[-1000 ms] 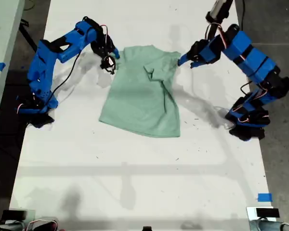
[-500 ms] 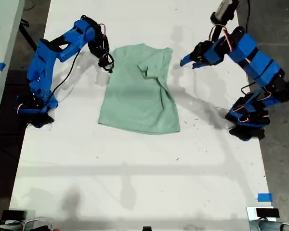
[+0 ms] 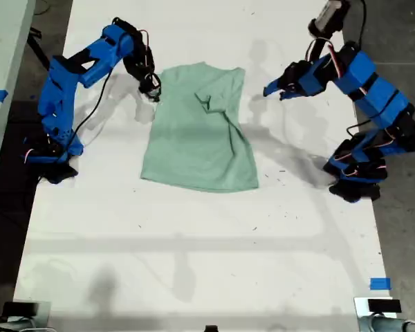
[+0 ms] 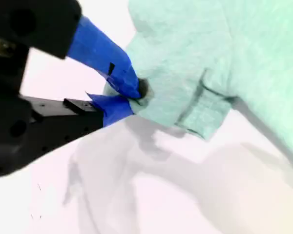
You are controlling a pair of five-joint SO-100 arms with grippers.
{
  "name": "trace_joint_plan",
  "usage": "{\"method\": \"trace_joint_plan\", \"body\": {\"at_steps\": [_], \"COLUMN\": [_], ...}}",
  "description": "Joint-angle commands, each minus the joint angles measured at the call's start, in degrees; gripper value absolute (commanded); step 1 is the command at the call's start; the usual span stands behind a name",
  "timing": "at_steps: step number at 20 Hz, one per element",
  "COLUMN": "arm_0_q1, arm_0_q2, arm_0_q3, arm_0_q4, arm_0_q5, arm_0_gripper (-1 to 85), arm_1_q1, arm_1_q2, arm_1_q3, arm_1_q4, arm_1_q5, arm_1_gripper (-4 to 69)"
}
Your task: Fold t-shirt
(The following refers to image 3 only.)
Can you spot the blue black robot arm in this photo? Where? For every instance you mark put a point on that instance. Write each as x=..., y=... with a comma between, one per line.
x=366, y=79
x=90, y=65

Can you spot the black stand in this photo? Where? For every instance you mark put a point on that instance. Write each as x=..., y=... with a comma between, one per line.
x=41, y=52

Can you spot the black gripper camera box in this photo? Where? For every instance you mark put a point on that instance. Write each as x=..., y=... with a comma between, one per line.
x=326, y=15
x=154, y=81

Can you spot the small black clamp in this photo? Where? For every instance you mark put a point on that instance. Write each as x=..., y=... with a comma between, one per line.
x=211, y=329

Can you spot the pale green T-shirt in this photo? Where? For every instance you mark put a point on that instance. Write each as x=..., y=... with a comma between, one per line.
x=193, y=148

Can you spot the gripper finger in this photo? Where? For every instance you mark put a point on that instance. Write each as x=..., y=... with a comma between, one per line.
x=144, y=88
x=155, y=96
x=287, y=94
x=276, y=85

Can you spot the small black box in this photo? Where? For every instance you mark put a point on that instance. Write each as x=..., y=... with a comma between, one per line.
x=19, y=308
x=384, y=305

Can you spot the short black camera stalk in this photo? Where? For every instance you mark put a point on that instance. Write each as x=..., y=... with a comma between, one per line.
x=314, y=48

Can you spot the grey metal tube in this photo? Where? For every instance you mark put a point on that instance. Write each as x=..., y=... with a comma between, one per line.
x=390, y=325
x=14, y=325

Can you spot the white side table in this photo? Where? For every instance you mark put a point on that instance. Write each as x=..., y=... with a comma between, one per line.
x=3, y=52

